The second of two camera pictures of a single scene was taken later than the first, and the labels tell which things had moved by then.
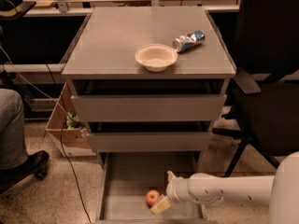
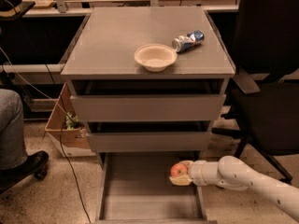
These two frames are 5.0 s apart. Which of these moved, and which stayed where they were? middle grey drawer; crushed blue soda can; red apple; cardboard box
Moved: red apple
Stayed: crushed blue soda can; cardboard box; middle grey drawer
